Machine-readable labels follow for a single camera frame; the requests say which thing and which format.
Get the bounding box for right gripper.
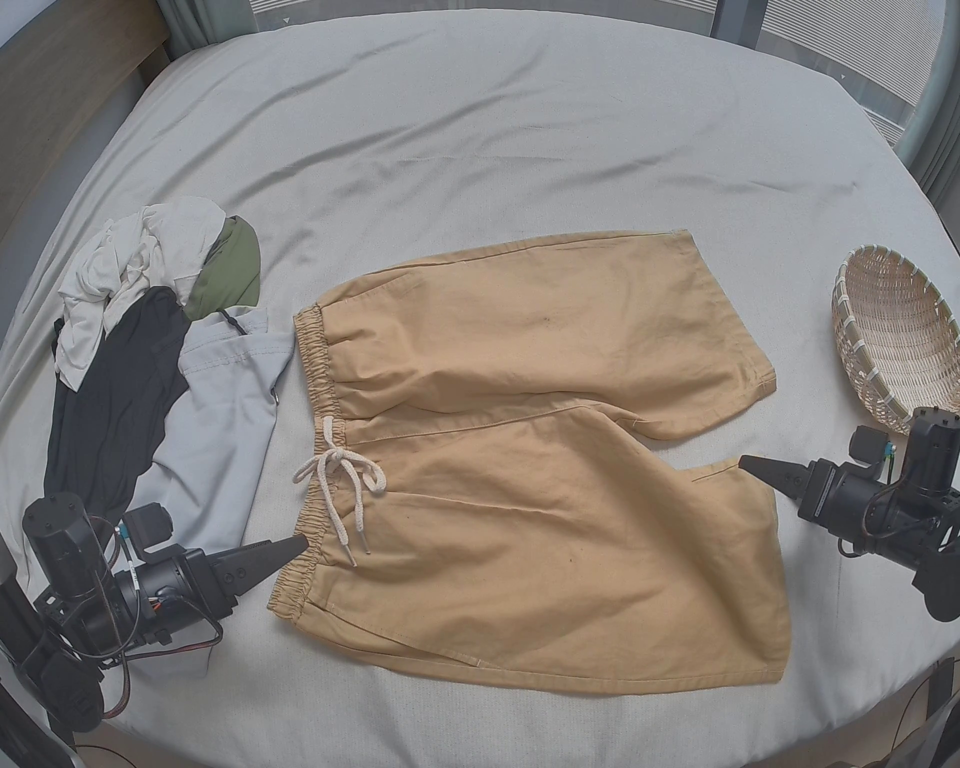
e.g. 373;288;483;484
796;459;879;540

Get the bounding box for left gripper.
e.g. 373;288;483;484
135;547;245;627

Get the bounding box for tan shorts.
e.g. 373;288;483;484
266;227;794;696

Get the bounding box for pale grey garment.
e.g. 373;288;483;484
123;303;296;680

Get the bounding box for round woven basket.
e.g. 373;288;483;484
830;243;960;436

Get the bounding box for black garment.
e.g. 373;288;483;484
43;285;192;526

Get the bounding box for green garment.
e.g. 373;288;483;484
182;215;262;325

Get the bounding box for white garment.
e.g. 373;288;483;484
56;196;228;393

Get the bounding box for bed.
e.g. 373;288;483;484
0;0;960;768

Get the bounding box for grey-green curtain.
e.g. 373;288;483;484
156;0;256;63
896;0;960;219

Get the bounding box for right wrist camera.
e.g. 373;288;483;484
849;425;895;480

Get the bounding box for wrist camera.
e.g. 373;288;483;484
120;504;177;562
849;425;895;480

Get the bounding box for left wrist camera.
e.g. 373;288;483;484
120;504;177;562

